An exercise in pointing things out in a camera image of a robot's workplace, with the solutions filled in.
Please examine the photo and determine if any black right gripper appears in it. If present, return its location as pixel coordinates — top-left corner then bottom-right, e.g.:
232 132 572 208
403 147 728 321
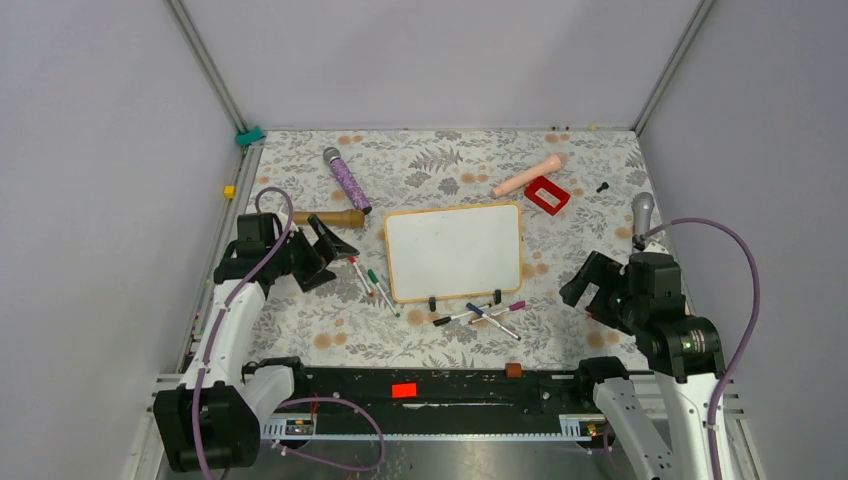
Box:
558 248 646 334

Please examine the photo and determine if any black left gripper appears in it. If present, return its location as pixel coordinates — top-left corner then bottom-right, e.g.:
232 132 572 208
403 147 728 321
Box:
267 214 358 291

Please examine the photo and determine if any red capped whiteboard marker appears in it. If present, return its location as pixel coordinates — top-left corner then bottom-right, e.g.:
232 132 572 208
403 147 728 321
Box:
348 257 374 298

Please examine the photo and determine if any yellow framed whiteboard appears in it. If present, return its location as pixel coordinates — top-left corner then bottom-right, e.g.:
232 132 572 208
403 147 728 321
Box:
383 202 523 304

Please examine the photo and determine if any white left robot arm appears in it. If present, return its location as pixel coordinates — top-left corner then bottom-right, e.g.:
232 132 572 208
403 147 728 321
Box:
153 213 359 475

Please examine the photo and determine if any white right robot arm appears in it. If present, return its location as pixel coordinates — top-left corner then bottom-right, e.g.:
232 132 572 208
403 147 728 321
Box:
559 249 730 479

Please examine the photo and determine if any green capped whiteboard marker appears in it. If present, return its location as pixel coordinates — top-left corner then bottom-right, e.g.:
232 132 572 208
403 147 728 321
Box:
367 269 400 318

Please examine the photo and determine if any magenta capped whiteboard marker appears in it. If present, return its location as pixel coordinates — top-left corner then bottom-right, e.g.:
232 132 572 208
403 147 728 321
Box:
468 301 526 325

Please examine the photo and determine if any blue capped whiteboard marker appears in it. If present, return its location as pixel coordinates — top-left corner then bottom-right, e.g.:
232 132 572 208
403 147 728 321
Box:
466 303 521 341

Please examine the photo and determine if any black capped whiteboard marker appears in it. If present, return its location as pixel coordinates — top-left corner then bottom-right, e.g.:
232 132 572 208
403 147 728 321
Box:
432 303 493 327

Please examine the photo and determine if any silver toy microphone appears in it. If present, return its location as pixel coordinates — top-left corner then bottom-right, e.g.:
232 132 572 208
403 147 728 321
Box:
631 192 655 236

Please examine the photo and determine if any purple glitter toy microphone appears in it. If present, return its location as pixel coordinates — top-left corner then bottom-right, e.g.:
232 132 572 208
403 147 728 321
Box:
323 147 372 215

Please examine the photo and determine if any floral patterned table mat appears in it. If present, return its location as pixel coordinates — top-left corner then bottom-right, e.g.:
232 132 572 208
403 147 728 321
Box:
247 130 652 370

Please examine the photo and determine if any red rectangular plastic box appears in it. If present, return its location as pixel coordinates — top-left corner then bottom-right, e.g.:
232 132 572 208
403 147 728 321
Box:
524 176 571 216

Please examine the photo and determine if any brown cylinder block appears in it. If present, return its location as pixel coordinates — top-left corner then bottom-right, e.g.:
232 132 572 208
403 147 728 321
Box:
504 362 523 379

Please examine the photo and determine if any pink toy microphone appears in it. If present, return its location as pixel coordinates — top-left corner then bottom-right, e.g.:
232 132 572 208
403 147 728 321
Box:
491 152 568 198

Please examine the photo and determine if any teal corner clamp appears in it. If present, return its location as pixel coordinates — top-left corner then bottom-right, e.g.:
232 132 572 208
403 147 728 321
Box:
234 126 265 147

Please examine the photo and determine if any red tape label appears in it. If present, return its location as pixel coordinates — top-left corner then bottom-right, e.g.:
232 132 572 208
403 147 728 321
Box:
390 382 418 399

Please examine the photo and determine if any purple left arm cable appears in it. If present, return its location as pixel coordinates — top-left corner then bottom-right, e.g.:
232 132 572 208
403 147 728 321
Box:
190 186 388 480

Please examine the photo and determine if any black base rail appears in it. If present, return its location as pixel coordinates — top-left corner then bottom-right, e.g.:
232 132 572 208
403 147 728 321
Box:
266 366 606 441

